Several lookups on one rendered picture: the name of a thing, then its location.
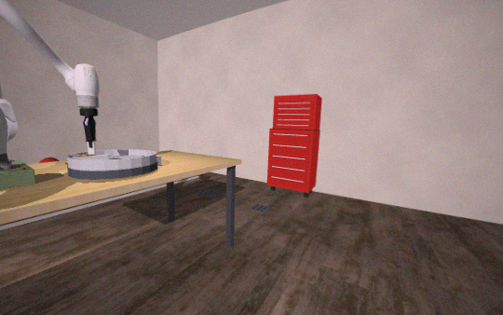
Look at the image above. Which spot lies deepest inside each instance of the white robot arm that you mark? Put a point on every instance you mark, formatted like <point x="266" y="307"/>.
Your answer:
<point x="85" y="84"/>

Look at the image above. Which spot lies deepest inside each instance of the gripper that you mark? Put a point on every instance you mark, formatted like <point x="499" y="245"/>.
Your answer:
<point x="88" y="122"/>

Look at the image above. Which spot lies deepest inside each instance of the grey round turning table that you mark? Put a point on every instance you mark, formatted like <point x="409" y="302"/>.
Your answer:
<point x="112" y="164"/>

